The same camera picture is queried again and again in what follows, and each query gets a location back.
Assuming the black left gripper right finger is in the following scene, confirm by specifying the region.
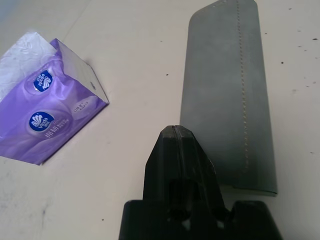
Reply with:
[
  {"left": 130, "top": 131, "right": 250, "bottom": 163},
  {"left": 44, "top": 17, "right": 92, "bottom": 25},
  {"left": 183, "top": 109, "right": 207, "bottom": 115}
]
[{"left": 176, "top": 124, "right": 230, "bottom": 218}]

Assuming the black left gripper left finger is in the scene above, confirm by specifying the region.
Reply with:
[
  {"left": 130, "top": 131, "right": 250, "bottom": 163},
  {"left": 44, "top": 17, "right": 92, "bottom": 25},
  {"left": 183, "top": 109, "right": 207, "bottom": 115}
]
[{"left": 142, "top": 124, "right": 185, "bottom": 201}]

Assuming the grey glasses case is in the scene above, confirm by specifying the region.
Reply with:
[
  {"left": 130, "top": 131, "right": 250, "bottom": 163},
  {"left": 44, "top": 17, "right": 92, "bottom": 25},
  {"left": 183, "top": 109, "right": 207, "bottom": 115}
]
[{"left": 179, "top": 0, "right": 279, "bottom": 198}]

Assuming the purple tissue box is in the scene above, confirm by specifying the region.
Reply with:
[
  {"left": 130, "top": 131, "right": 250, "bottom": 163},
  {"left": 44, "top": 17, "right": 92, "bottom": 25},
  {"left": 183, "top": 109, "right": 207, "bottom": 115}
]
[{"left": 0, "top": 31, "right": 110, "bottom": 166}]

